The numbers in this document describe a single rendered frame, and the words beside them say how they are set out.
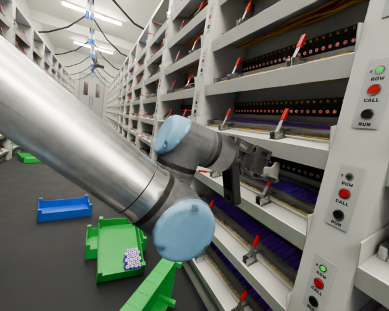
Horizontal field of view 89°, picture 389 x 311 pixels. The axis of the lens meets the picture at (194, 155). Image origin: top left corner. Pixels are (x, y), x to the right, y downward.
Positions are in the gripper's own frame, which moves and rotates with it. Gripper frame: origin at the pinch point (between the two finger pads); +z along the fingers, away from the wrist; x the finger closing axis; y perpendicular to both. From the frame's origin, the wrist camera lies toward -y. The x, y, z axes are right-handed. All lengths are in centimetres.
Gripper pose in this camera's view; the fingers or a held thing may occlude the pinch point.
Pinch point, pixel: (273, 181)
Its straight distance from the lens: 63.6
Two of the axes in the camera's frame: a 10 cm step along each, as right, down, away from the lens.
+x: -4.4, -2.0, 8.8
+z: 8.3, 2.9, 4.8
